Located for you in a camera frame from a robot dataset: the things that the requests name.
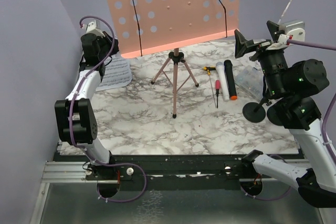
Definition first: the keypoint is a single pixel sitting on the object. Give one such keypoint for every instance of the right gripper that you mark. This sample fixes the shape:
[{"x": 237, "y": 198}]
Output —
[{"x": 243, "y": 45}]

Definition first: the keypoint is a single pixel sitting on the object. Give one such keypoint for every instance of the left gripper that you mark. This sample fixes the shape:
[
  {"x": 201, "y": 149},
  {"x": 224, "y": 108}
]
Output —
[{"x": 108, "y": 40}]

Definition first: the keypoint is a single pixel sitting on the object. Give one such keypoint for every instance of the sheet music page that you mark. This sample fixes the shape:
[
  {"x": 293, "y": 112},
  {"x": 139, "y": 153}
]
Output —
[{"x": 117, "y": 74}]

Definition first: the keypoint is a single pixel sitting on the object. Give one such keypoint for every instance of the black microphone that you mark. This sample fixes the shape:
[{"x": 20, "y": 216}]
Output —
[{"x": 230, "y": 79}]

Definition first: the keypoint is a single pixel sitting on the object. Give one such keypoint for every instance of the white microphone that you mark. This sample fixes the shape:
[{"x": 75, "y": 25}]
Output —
[{"x": 221, "y": 74}]

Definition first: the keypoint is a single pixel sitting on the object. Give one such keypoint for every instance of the pink music stand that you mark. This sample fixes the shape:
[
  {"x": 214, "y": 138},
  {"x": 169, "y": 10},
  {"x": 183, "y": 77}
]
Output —
[{"x": 145, "y": 27}]

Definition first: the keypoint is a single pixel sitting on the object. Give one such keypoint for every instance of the black stand of white microphone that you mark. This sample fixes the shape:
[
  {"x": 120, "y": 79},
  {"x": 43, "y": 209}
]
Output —
[{"x": 276, "y": 114}]

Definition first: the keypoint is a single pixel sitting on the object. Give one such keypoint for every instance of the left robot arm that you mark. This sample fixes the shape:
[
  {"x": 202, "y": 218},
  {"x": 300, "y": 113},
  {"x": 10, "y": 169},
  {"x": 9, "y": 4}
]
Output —
[{"x": 76, "y": 122}]

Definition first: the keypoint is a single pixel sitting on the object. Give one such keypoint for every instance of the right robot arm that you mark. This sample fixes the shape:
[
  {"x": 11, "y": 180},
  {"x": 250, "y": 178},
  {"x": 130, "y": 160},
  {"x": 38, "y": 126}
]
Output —
[{"x": 288, "y": 102}]

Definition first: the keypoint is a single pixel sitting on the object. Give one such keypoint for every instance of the clear plastic parts box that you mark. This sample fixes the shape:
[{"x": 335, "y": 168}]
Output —
[{"x": 250, "y": 79}]

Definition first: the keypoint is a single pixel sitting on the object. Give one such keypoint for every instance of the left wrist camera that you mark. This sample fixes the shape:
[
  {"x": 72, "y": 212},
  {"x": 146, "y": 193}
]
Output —
[{"x": 92, "y": 28}]

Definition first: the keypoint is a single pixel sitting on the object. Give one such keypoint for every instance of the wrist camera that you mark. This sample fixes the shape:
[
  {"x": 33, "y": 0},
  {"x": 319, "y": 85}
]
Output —
[
  {"x": 92, "y": 28},
  {"x": 290, "y": 30}
]

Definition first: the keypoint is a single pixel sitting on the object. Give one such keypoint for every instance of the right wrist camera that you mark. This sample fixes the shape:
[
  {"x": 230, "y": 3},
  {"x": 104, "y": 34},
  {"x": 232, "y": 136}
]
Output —
[{"x": 290, "y": 30}]

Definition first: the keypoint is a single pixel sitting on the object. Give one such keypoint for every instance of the yellow black T-handle hex key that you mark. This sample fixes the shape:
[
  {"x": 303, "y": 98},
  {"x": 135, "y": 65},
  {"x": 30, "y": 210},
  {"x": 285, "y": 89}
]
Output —
[{"x": 209, "y": 70}]

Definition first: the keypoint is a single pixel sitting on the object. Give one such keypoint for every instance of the red handled screwdriver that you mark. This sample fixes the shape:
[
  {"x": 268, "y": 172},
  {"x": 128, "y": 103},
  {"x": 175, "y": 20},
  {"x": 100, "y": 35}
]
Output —
[{"x": 217, "y": 88}]

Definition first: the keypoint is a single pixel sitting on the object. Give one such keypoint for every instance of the black mounting rail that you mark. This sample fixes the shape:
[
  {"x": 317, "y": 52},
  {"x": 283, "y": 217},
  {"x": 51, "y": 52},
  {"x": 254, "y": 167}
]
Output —
[{"x": 155, "y": 172}]

